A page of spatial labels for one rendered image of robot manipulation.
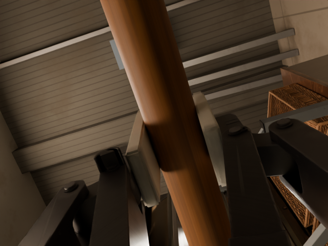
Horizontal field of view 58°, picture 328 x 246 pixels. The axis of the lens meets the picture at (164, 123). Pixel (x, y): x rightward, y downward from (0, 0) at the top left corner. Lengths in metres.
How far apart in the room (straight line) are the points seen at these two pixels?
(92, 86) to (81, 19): 0.75
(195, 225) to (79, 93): 3.56
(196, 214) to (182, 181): 0.02
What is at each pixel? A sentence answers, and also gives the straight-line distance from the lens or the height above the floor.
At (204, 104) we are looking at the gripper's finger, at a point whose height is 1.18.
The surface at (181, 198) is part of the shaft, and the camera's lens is 0.17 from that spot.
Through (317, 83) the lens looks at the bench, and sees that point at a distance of 1.56.
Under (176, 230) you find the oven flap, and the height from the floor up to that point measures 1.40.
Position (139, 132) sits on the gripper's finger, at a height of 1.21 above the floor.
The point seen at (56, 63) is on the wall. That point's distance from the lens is 3.75.
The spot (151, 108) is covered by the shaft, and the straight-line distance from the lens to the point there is 0.15.
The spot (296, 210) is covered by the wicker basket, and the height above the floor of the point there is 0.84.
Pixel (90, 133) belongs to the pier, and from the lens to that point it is 3.63.
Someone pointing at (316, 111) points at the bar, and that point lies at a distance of 1.16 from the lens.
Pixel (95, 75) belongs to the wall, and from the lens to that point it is 3.63.
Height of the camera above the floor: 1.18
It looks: 5 degrees up
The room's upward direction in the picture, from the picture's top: 107 degrees counter-clockwise
